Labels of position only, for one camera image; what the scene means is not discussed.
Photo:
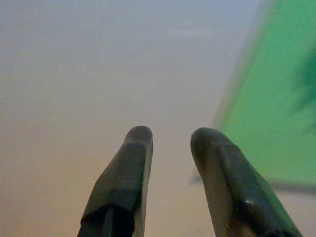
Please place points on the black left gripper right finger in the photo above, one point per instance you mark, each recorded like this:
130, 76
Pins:
229, 177

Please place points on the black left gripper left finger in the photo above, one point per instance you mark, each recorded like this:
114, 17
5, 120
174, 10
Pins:
123, 172

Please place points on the green table mat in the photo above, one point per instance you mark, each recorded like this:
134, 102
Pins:
271, 98

